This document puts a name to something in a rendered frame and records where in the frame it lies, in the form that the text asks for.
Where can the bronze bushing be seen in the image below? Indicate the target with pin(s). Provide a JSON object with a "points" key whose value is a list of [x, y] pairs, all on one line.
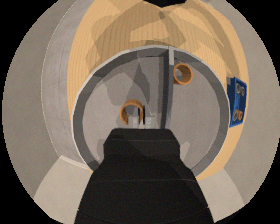
{"points": [[186, 72], [124, 115], [239, 114]]}

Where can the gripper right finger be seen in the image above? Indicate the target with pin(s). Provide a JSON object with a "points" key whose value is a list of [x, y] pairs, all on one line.
{"points": [[148, 119]]}

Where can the blue rectangular crate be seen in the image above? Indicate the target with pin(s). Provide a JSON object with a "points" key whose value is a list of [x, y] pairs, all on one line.
{"points": [[236, 101]]}

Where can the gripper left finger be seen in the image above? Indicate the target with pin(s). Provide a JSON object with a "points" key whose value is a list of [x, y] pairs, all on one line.
{"points": [[134, 120]]}

